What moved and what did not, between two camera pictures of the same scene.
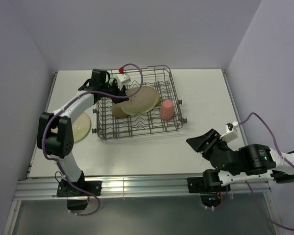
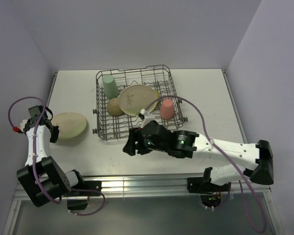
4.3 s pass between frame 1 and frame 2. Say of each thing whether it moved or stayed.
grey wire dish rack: stayed
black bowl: moved
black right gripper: moved
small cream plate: moved
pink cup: stayed
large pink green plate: stayed
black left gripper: moved
